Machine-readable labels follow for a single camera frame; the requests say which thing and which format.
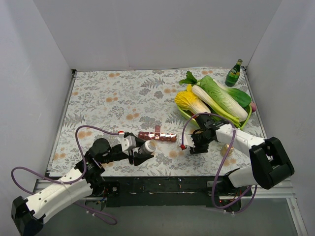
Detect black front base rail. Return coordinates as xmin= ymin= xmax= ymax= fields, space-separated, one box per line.
xmin=71 ymin=176 xmax=247 ymax=208

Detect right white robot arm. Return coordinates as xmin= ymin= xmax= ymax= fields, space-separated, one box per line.
xmin=181 ymin=113 xmax=295 ymax=196

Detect green glass bottle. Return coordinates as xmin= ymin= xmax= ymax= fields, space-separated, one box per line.
xmin=225 ymin=59 xmax=243 ymax=87

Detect green bok choy toy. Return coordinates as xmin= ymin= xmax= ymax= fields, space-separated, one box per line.
xmin=197 ymin=76 xmax=252 ymax=109

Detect yellow napa cabbage toy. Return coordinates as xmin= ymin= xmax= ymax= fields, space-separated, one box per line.
xmin=175 ymin=84 xmax=211 ymax=115

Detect red weekly pill organizer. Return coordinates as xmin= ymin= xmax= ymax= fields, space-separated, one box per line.
xmin=138 ymin=125 xmax=177 ymax=142

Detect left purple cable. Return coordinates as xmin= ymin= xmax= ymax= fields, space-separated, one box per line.
xmin=11 ymin=124 xmax=124 ymax=226

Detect white pill bottle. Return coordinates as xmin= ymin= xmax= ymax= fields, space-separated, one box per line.
xmin=138 ymin=140 xmax=157 ymax=155

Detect floral patterned table mat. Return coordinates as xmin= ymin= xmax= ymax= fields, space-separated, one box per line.
xmin=50 ymin=69 xmax=251 ymax=177

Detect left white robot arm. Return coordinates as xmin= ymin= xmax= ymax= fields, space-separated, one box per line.
xmin=11 ymin=133 xmax=157 ymax=236

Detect small orange-lid jar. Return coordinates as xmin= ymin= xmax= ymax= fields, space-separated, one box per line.
xmin=220 ymin=144 xmax=234 ymax=157

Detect pink radish toy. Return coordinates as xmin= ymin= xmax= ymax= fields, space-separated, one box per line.
xmin=250 ymin=102 xmax=256 ymax=113

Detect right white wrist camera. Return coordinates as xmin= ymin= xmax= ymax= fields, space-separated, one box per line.
xmin=177 ymin=134 xmax=195 ymax=149

